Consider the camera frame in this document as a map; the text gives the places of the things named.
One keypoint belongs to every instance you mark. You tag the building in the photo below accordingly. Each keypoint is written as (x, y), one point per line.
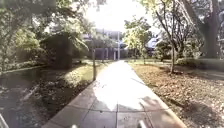
(103, 51)

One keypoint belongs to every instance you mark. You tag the pale pole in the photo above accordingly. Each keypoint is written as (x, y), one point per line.
(118, 46)

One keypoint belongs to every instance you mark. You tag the grey paving slab path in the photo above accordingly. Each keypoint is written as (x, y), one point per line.
(116, 86)

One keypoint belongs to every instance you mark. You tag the shaded grass patch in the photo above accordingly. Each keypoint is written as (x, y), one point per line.
(77, 77)

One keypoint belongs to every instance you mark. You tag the dark hedge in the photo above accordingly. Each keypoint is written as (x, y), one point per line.
(60, 50)

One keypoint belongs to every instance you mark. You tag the thin-trunked tree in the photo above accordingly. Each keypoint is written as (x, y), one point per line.
(172, 58)

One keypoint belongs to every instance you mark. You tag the leaf-covered ground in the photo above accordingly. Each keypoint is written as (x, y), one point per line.
(173, 91)

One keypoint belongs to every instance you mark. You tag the low green hedge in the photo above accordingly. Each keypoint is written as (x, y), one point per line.
(201, 63)

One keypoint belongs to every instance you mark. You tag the grey side road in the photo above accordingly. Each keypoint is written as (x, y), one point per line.
(208, 74)

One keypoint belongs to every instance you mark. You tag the row of trees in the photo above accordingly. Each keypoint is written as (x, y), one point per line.
(16, 36)

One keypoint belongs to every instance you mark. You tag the large thick-trunked tree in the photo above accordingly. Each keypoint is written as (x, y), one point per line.
(210, 36)

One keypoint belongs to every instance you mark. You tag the dark asphalt road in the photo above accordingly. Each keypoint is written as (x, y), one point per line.
(13, 95)

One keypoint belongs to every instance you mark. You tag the thin dark post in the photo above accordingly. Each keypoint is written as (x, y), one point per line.
(94, 66)

